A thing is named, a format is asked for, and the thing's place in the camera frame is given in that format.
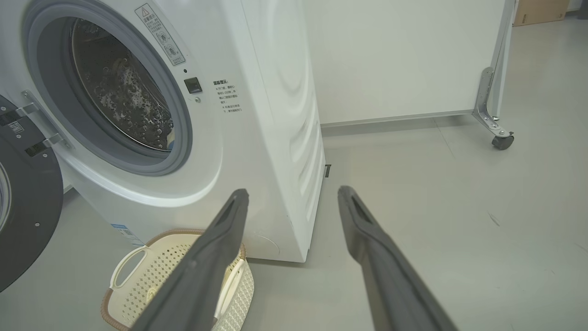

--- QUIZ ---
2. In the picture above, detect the cream garment with blue cuffs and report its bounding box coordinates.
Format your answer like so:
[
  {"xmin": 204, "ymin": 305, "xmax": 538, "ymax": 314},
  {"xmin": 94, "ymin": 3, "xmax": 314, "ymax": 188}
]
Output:
[{"xmin": 162, "ymin": 124, "xmax": 176, "ymax": 152}]

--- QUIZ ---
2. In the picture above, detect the white front-load washing machine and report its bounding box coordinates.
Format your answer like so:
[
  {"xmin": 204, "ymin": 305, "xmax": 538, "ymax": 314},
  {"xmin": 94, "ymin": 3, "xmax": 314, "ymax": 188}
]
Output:
[{"xmin": 0, "ymin": 0, "xmax": 327, "ymax": 263}]

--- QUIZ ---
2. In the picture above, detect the cream perforated laundry basket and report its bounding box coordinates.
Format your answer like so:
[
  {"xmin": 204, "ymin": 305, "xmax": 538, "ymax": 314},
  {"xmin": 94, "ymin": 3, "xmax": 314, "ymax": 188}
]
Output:
[{"xmin": 101, "ymin": 228, "xmax": 254, "ymax": 331}]

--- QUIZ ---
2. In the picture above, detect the washing machine door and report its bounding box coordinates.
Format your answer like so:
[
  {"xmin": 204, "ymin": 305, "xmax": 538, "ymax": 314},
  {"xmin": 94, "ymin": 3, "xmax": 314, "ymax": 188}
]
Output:
[{"xmin": 0, "ymin": 94, "xmax": 64, "ymax": 293}]

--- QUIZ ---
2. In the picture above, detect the brown cardboard box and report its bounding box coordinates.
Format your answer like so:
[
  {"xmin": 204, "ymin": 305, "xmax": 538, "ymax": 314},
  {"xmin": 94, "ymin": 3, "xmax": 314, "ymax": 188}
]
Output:
[{"xmin": 513, "ymin": 0, "xmax": 570, "ymax": 27}]

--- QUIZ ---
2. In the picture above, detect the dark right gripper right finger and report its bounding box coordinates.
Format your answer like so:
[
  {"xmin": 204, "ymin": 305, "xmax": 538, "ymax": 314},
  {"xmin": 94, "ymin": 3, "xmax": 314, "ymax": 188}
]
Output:
[{"xmin": 338, "ymin": 185, "xmax": 460, "ymax": 331}]

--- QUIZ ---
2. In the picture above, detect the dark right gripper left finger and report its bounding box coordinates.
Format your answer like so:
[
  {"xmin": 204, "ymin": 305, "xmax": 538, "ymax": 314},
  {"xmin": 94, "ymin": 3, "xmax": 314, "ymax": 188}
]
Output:
[{"xmin": 131, "ymin": 188, "xmax": 250, "ymax": 331}]

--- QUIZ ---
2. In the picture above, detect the steel washing machine drum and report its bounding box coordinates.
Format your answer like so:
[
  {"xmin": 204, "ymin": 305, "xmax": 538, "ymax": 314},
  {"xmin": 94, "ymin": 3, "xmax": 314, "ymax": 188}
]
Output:
[{"xmin": 70, "ymin": 18, "xmax": 176, "ymax": 152}]

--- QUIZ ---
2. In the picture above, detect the grey warning sticker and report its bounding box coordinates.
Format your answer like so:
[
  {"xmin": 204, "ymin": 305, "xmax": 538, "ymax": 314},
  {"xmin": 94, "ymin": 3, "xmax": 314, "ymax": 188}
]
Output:
[{"xmin": 135, "ymin": 4, "xmax": 187, "ymax": 66}]

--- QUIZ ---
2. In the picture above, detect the blue energy label sticker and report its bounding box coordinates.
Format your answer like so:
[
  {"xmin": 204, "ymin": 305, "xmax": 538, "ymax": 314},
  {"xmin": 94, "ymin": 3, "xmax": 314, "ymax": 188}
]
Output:
[{"xmin": 110, "ymin": 224, "xmax": 145, "ymax": 246}]

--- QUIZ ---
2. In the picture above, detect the black printed text sticker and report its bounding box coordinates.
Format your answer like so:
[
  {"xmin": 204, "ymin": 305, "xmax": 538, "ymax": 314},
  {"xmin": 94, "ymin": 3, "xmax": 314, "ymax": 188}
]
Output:
[{"xmin": 213, "ymin": 80, "xmax": 240, "ymax": 115}]

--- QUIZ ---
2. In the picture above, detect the white partition panel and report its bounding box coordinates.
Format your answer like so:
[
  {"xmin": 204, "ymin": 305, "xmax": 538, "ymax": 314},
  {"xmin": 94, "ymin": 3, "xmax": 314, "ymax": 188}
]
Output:
[{"xmin": 303, "ymin": 0, "xmax": 517, "ymax": 126}]

